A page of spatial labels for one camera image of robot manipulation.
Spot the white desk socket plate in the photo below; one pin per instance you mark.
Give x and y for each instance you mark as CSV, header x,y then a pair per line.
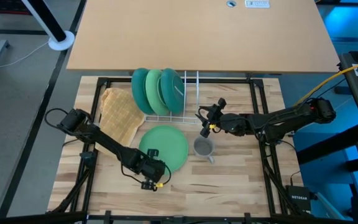
x,y
257,3

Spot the black aluminium table frame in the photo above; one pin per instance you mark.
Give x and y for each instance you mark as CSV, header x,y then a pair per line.
x,y
228,81

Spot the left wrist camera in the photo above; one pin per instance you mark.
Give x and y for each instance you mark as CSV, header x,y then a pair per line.
x,y
147,186

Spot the large beige wooden desk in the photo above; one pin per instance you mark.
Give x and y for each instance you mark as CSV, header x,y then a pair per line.
x,y
197,37

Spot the yellow checked dish cloth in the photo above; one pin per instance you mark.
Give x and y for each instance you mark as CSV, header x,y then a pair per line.
x,y
120,112

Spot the dark teal plate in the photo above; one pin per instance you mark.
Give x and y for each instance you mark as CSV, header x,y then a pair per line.
x,y
138,90
172,93

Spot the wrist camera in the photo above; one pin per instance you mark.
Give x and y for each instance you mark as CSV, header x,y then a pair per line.
x,y
147,186
205,132

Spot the grey desk grommet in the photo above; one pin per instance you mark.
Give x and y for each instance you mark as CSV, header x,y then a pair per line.
x,y
231,3

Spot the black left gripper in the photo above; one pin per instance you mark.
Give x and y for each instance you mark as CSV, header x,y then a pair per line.
x,y
152,169

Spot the black Netgear network switch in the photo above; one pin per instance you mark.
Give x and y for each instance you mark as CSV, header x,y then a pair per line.
x,y
299,199

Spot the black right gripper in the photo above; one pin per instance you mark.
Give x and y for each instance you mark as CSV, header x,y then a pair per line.
x,y
219,119

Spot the grey floral ceramic mug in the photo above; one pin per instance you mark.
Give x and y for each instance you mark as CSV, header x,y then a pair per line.
x,y
203,147

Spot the black pole with white base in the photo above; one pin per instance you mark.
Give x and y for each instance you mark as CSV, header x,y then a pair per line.
x,y
47,18

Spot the light green plate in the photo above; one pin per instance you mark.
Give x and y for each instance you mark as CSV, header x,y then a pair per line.
x,y
152,93
166,143

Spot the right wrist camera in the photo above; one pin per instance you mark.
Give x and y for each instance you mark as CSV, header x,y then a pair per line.
x,y
205,132

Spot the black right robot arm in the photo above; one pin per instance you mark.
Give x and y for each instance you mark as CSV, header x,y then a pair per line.
x,y
284,119

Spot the black side cart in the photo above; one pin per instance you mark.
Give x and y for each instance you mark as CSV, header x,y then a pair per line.
x,y
353,93

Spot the dark crate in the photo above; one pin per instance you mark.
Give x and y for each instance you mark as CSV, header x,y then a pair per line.
x,y
5,6

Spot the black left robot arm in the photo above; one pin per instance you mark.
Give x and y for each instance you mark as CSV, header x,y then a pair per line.
x,y
101,137

